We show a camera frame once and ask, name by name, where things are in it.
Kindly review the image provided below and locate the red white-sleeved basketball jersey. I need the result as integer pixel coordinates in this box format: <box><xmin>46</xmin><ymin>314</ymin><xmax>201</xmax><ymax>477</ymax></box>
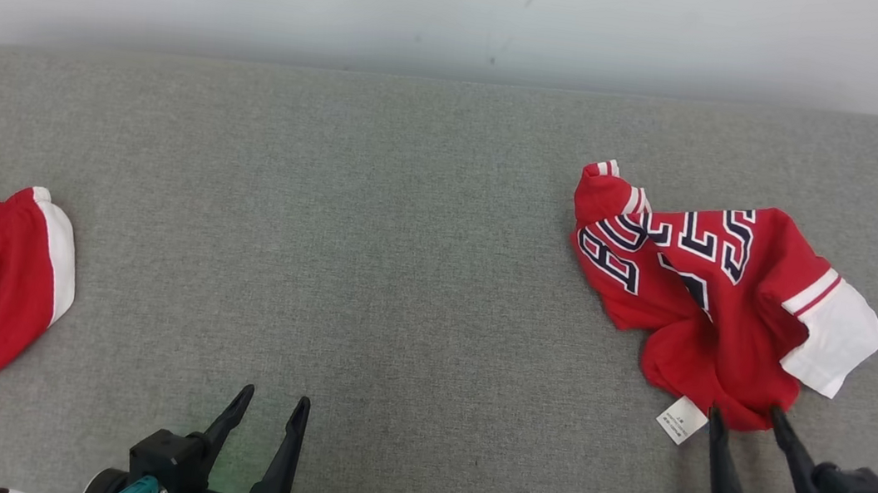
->
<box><xmin>545</xmin><ymin>155</ymin><xmax>878</xmax><ymax>469</ymax></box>

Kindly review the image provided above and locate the teal-plug left camera cable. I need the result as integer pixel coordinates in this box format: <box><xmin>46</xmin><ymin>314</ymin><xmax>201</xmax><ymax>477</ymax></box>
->
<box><xmin>110</xmin><ymin>471</ymin><xmax>167</xmax><ymax>493</ymax></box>

